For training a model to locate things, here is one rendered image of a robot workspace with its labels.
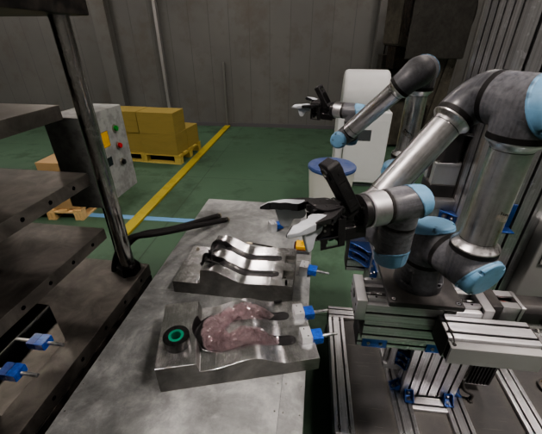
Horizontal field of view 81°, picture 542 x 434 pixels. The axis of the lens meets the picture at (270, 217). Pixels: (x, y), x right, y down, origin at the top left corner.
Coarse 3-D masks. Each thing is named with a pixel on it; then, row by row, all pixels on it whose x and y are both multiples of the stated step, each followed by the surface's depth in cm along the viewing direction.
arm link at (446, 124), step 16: (480, 80) 70; (448, 96) 75; (464, 96) 72; (448, 112) 74; (464, 112) 73; (432, 128) 76; (448, 128) 74; (464, 128) 75; (416, 144) 77; (432, 144) 75; (448, 144) 76; (400, 160) 78; (416, 160) 76; (432, 160) 77; (384, 176) 79; (400, 176) 77; (416, 176) 78
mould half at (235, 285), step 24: (192, 264) 142; (216, 264) 130; (240, 264) 136; (264, 264) 138; (288, 264) 137; (192, 288) 133; (216, 288) 131; (240, 288) 129; (264, 288) 127; (288, 288) 126
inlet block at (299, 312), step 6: (294, 306) 117; (300, 306) 117; (306, 306) 119; (294, 312) 115; (300, 312) 114; (306, 312) 116; (312, 312) 116; (318, 312) 118; (324, 312) 118; (294, 318) 116; (300, 318) 115; (312, 318) 116
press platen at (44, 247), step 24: (24, 240) 126; (48, 240) 126; (72, 240) 126; (96, 240) 130; (0, 264) 113; (24, 264) 113; (48, 264) 113; (72, 264) 118; (0, 288) 102; (24, 288) 102; (48, 288) 107; (0, 312) 93; (24, 312) 99; (0, 336) 91
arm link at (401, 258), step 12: (372, 228) 74; (384, 228) 69; (372, 240) 74; (384, 240) 70; (396, 240) 68; (408, 240) 68; (384, 252) 71; (396, 252) 70; (408, 252) 71; (384, 264) 72; (396, 264) 71
